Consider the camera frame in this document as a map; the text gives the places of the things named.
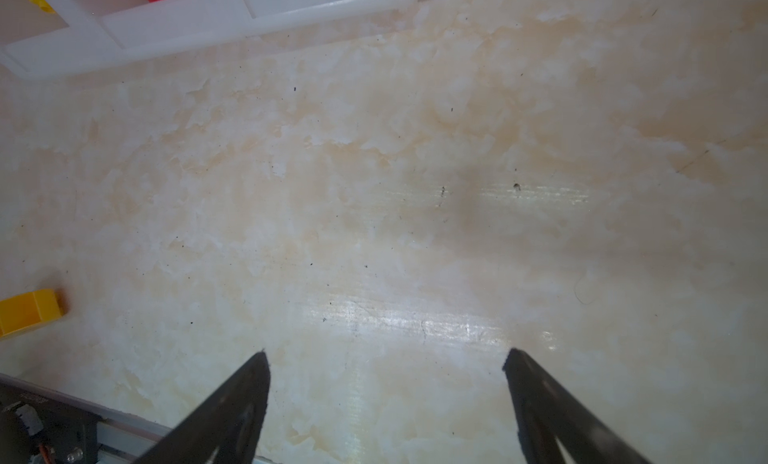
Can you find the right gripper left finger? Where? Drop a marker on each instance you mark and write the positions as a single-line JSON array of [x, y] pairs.
[[226, 427]]

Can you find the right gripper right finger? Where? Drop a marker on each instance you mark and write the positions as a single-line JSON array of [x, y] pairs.
[[552, 421]]

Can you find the yellow double lego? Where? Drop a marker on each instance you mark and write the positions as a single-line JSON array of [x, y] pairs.
[[26, 311]]

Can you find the white three-compartment bin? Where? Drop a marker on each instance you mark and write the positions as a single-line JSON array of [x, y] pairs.
[[87, 35]]

